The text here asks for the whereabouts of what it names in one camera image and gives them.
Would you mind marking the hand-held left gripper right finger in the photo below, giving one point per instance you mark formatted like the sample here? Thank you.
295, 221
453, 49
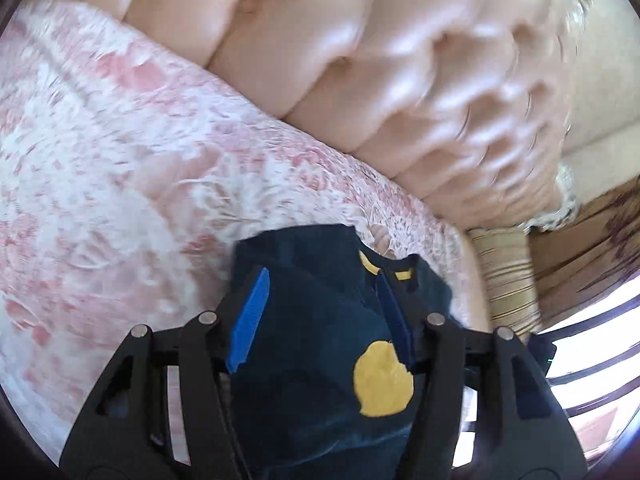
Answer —
395, 320

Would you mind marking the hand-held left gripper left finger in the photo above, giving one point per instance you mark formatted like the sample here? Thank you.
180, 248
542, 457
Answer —
247, 320

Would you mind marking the navy sweatshirt with yellow print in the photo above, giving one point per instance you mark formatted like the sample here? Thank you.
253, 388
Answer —
315, 320

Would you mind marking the striped green cushion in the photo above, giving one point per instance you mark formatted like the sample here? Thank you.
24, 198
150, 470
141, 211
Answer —
505, 280

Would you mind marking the pink floral blanket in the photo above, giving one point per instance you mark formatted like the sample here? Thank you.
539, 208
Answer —
125, 185

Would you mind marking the brown patterned curtain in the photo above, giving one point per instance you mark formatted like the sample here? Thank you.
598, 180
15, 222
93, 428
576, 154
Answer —
575, 260

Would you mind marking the beige tufted leather sofa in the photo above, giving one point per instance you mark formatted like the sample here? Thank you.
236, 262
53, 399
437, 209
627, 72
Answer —
375, 60

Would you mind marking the black window frame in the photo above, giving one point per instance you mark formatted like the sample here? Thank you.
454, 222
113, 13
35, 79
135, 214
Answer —
585, 377

